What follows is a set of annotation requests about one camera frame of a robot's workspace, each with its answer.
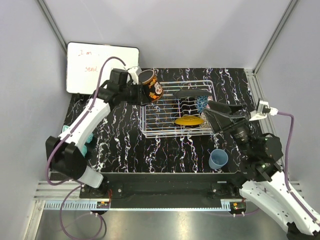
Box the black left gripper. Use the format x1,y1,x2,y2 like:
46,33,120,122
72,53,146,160
119,80,150,106

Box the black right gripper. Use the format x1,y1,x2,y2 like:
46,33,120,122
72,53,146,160
201,100,255,157

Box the red black mug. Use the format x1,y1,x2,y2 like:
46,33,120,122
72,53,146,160
138,69,164,102

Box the blue patterned bowl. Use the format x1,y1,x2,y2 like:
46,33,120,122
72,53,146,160
196,96,213,114

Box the yellow patterned small plate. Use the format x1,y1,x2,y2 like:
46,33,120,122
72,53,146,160
174,115,204,126

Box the light blue plastic cup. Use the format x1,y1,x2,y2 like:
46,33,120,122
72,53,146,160
208,149,229,170

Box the white wire dish rack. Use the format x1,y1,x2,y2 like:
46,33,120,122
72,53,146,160
139,79,217,138

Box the black floral square plate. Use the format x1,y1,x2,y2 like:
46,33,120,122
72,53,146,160
173,89,212,99

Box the red white patterned bowl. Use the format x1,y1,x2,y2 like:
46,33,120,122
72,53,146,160
200,112,211,129

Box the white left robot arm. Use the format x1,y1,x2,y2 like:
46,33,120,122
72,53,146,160
45,66,149,198

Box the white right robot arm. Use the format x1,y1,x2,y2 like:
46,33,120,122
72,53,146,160
203,99,320,240

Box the teal cat ear headphones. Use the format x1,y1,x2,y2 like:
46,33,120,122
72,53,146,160
61,125,94,157

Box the white whiteboard with red writing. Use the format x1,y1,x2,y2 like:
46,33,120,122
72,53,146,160
66,42,140,95

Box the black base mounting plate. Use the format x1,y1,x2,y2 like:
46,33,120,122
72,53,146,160
79,178,257,201

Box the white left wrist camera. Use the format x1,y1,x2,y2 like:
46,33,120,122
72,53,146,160
124,66,142,85

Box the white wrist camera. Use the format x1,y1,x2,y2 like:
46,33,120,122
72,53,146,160
124,66,142,85
249,98,279,122

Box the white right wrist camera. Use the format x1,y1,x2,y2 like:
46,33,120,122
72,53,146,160
249,98,279,122

